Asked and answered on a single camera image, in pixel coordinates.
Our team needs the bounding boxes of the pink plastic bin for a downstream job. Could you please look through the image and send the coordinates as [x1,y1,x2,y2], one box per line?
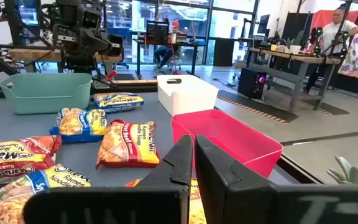
[172,109,284,178]

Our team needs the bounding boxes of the red Maruchan noodle pack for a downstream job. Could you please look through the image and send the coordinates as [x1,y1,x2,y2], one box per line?
[95,119,161,170]
[0,135,63,188]

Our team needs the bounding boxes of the black computer monitor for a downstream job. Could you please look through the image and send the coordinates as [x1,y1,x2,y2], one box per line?
[145,20,170,46]
[256,14,270,35]

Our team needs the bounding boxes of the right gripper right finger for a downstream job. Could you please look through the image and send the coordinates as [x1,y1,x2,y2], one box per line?
[195,134,358,224]

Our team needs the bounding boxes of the teal plastic bin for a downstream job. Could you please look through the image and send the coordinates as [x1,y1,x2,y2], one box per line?
[0,73,93,115]

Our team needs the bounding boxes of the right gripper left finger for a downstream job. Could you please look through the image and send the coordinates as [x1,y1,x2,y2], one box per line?
[22,134,194,224]

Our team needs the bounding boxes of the orange Maruchan noodle pack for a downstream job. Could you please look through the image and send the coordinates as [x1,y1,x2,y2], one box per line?
[124,178,208,224]

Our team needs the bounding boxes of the black partition panel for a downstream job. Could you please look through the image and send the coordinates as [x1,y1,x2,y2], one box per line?
[281,12,313,43]

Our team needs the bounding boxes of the red cloth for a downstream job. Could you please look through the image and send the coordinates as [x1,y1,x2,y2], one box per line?
[309,9,358,32]

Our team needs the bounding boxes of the person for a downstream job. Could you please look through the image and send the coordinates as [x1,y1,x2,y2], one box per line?
[153,20,186,71]
[303,4,358,94]

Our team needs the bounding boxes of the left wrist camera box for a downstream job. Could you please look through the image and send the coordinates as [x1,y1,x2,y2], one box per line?
[79,7,102,30]

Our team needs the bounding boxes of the black desk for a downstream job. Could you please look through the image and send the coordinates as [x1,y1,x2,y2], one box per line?
[132,39,208,78]

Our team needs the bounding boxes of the black computer tower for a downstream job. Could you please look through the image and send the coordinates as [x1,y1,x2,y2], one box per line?
[237,67,269,100]

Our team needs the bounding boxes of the white plastic bin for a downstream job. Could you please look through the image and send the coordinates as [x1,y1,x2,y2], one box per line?
[156,74,219,117]

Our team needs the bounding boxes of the blue Maruchan noodle pack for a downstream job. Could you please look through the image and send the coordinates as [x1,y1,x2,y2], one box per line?
[0,164,92,224]
[93,92,145,113]
[49,107,108,143]

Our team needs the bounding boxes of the wooden top workbench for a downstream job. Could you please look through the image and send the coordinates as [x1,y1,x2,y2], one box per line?
[9,48,122,63]
[249,46,341,111]

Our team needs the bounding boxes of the potted succulent plant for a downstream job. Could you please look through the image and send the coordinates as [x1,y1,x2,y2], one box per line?
[326,155,358,185]

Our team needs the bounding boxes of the black floor mat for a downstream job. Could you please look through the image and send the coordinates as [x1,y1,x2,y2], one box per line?
[296,99,341,116]
[216,90,300,124]

